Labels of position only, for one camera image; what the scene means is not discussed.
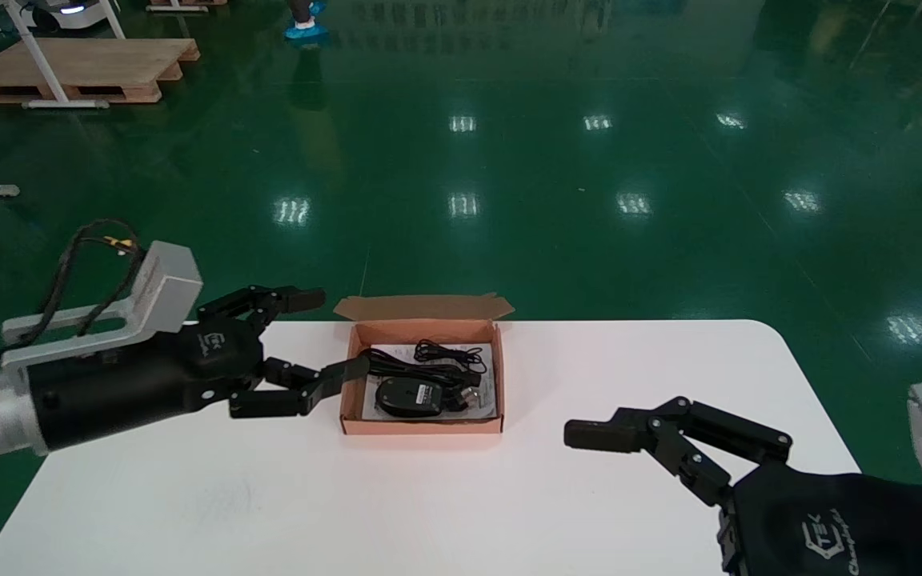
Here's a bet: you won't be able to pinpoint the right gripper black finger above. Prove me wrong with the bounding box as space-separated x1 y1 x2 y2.
651 420 734 509
563 396 794 466

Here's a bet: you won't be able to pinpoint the black covered right gripper body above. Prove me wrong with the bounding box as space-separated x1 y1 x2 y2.
717 462 922 576

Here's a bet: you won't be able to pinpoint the black covered left gripper body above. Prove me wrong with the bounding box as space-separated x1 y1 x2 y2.
25 320 267 453

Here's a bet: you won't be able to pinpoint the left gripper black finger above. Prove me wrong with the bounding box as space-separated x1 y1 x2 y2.
195 284 327 330
227 354 371 420

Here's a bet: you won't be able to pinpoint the black power cable with plug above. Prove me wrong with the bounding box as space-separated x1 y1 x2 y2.
359 348 484 419

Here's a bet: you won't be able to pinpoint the thin black usb cable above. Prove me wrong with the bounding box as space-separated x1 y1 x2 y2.
413 339 488 375

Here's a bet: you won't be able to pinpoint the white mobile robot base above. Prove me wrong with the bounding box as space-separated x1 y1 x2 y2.
21 0 122 31

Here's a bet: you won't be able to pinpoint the orange cardboard storage box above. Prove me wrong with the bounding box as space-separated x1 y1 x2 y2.
333 294 515 437

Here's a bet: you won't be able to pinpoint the printed white instruction sheet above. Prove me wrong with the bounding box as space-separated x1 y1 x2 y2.
361 343 498 422

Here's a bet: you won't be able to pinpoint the blue shoe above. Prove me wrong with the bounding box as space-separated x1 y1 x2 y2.
283 0 326 42

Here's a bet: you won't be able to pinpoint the large wooden pallet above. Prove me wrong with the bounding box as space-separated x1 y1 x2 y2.
0 38 201 106

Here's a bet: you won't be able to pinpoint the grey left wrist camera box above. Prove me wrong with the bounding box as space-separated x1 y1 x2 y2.
1 240 204 370

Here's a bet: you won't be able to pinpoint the white metal table frame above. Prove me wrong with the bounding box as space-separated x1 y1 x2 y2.
1 0 127 109

